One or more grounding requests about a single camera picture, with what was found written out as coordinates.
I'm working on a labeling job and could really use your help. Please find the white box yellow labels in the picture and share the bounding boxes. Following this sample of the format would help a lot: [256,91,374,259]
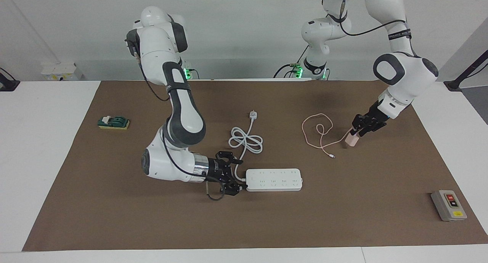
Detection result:
[41,62,85,81]

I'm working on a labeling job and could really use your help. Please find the white power strip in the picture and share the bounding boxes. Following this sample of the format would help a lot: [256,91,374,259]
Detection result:
[245,168,303,192]

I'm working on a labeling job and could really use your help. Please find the black angled stand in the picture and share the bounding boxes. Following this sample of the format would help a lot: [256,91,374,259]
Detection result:
[443,50,488,92]

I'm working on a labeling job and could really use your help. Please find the green knife switch yellow base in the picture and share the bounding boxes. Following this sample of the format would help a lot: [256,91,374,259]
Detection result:
[97,115,130,131]

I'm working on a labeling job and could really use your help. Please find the pink charging cable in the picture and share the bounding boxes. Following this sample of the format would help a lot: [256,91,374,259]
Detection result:
[301,113,350,159]

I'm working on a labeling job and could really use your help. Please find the white power cord with plug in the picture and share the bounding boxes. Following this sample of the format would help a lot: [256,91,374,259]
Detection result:
[228,110,264,182]

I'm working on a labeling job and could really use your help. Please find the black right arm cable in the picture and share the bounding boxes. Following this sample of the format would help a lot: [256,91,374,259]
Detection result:
[135,53,226,201]

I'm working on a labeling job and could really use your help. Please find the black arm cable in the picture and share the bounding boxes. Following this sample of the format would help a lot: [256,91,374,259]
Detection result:
[321,0,413,37]
[135,53,226,201]

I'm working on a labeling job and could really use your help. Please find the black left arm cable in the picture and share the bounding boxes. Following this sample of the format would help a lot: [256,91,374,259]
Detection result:
[321,0,413,37]

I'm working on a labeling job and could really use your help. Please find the black base cable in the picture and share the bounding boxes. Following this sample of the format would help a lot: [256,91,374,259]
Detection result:
[272,46,310,79]

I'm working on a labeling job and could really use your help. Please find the brown table mat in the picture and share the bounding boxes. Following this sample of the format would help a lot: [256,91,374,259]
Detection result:
[22,79,488,252]

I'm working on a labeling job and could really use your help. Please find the grey on off switch box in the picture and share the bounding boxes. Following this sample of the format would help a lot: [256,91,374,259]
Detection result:
[430,189,468,222]

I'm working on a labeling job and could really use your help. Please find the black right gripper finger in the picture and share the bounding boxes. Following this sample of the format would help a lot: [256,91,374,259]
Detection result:
[216,151,244,165]
[223,180,247,196]

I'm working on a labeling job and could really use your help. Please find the pink charger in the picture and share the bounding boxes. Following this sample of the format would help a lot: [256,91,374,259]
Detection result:
[344,131,360,148]

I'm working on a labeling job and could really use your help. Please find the black clamp mount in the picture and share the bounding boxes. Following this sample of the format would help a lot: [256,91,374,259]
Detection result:
[0,67,21,92]

